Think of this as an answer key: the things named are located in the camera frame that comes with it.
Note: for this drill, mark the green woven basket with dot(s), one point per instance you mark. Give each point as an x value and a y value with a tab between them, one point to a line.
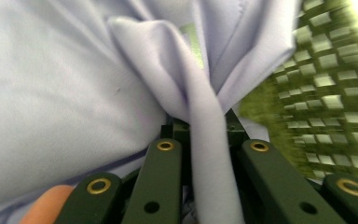
323	93

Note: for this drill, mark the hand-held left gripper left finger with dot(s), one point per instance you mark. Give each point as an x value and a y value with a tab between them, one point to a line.
175	130

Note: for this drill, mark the purple garment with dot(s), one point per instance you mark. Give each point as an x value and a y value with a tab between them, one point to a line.
74	93

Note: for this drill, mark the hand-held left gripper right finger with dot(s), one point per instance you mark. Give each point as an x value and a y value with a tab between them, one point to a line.
236	133

